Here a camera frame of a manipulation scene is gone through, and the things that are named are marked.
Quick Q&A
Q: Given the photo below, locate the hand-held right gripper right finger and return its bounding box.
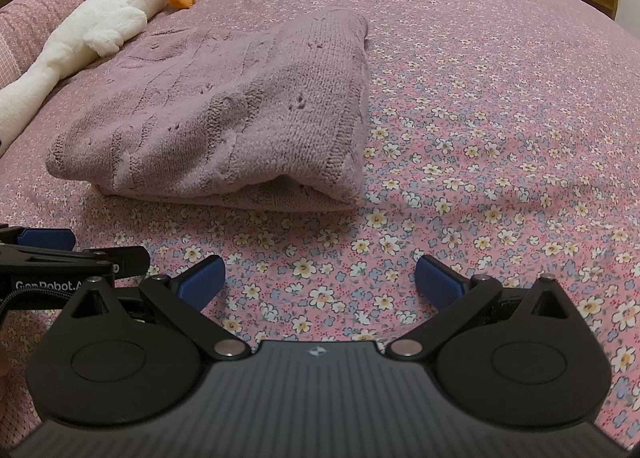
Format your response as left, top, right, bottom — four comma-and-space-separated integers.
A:
384, 254, 576, 361

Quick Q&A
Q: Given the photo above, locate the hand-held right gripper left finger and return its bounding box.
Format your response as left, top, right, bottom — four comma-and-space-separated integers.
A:
70, 255, 252, 361

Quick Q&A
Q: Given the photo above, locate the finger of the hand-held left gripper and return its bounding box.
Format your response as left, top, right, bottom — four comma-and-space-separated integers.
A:
0, 225, 77, 251
0, 244, 152, 280

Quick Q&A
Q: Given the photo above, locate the mauve knitted cardigan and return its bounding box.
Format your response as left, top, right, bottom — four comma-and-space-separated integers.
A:
46, 8, 372, 213

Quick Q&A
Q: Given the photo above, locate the white plush goose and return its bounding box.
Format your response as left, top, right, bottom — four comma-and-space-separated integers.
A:
0, 0, 197, 157

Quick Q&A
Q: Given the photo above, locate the black cable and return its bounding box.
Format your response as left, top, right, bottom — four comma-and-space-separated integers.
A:
0, 287, 77, 325

